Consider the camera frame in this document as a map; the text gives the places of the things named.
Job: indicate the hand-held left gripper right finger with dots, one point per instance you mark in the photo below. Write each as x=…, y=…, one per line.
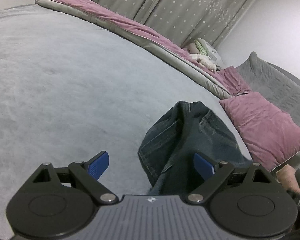
x=202, y=165

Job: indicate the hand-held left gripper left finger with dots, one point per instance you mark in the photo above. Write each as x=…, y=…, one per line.
x=98, y=165

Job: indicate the dark blue denim jeans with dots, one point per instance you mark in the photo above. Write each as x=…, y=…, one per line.
x=190, y=130

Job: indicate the person's right hand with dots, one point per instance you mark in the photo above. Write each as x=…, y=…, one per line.
x=288, y=178

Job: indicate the pink pillow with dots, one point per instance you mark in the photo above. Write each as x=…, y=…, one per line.
x=265, y=125

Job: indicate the white plush toy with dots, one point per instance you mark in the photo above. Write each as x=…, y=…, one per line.
x=205, y=61

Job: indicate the grey pillow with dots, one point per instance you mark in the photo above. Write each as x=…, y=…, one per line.
x=272, y=80

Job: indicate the white-green crumpled cloth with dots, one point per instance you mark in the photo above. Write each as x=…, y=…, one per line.
x=207, y=47

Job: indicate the pink and grey quilt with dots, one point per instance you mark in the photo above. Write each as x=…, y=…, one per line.
x=130, y=25

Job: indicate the grey star-print curtain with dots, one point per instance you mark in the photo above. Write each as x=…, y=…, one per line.
x=177, y=5

